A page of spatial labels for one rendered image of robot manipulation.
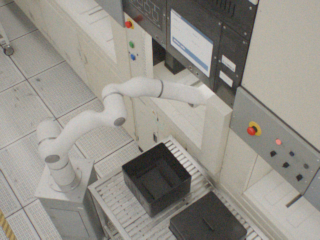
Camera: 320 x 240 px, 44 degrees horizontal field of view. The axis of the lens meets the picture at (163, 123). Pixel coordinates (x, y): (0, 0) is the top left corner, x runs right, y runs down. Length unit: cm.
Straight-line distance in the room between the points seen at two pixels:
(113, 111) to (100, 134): 160
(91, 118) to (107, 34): 118
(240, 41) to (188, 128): 96
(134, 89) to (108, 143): 159
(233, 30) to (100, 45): 154
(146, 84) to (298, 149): 73
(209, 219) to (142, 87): 76
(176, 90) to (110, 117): 35
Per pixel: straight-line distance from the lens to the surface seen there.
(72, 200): 230
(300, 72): 139
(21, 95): 391
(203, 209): 211
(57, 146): 198
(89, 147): 338
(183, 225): 207
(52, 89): 386
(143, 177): 230
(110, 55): 282
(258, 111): 162
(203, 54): 175
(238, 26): 150
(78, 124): 195
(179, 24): 181
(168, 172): 231
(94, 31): 303
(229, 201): 226
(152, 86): 185
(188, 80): 256
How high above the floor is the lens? 278
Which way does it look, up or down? 53 degrees down
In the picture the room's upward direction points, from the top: 1 degrees counter-clockwise
